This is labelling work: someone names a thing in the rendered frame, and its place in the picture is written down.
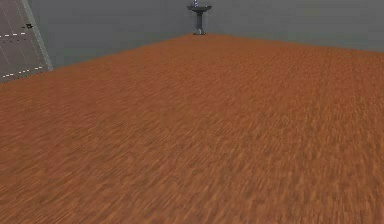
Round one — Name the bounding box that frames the grey room door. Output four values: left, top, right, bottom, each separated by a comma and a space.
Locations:
0, 0, 54, 84

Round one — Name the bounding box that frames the dark grey pedestal stand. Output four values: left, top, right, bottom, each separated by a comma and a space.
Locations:
186, 4, 213, 36

